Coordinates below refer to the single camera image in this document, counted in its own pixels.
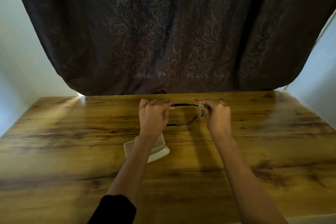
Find grey cleaning cloth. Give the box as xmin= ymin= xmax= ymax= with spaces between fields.
xmin=197 ymin=104 xmax=208 ymax=118

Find dark brown leaf-patterned curtain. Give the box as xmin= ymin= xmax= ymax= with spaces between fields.
xmin=9 ymin=0 xmax=336 ymax=96

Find person's right forearm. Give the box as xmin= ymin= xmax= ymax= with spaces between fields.
xmin=211 ymin=133 xmax=289 ymax=224

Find person's left forearm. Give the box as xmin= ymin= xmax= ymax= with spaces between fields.
xmin=87 ymin=132 xmax=161 ymax=224

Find person's right hand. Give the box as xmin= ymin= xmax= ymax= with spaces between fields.
xmin=195 ymin=99 xmax=232 ymax=138

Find person's left hand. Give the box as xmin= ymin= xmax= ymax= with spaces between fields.
xmin=139 ymin=98 xmax=175 ymax=138

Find black eyeglasses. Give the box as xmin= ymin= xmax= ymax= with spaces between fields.
xmin=166 ymin=103 xmax=208 ymax=127

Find clear plastic glasses case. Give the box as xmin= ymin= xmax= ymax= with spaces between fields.
xmin=123 ymin=132 xmax=170 ymax=164

